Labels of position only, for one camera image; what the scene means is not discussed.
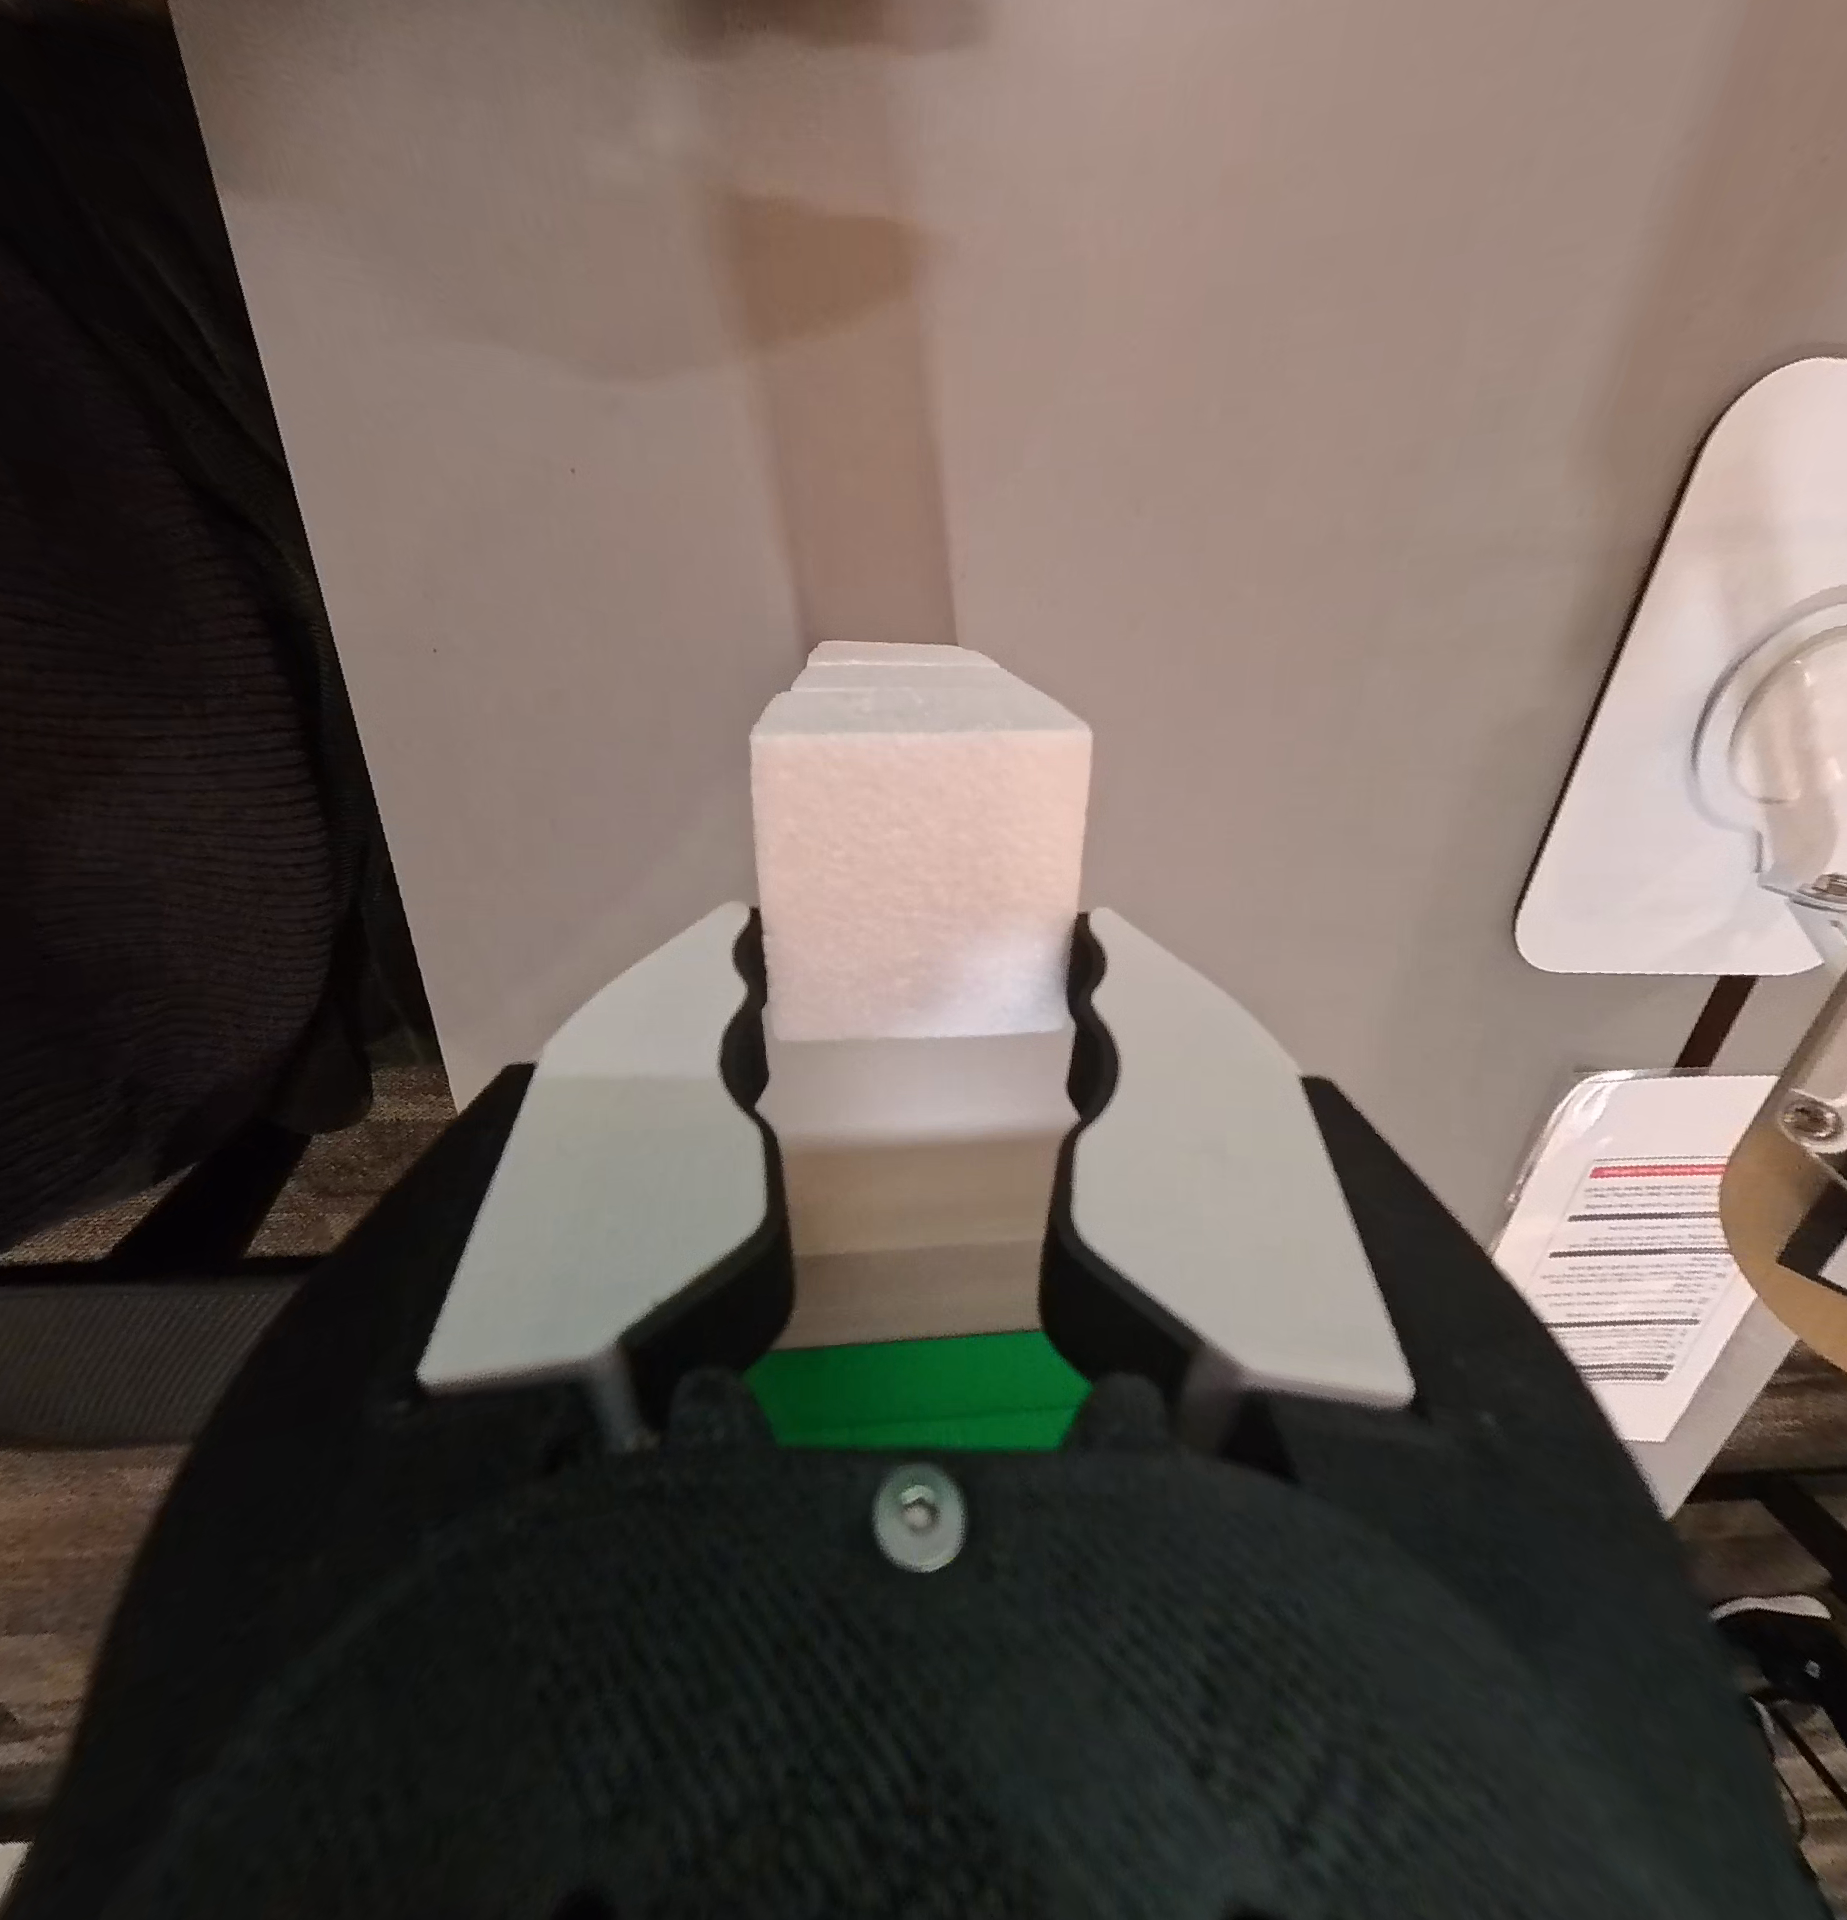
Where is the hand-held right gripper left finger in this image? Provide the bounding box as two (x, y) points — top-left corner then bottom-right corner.
(413, 900), (799, 1444)

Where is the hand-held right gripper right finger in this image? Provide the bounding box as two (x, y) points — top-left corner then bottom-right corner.
(1038, 903), (1421, 1455)

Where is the green plastic bin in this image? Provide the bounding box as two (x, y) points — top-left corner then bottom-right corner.
(743, 1325), (1092, 1455)

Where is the laminated paper sheet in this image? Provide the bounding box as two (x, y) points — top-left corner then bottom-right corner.
(1490, 1066), (1826, 1444)

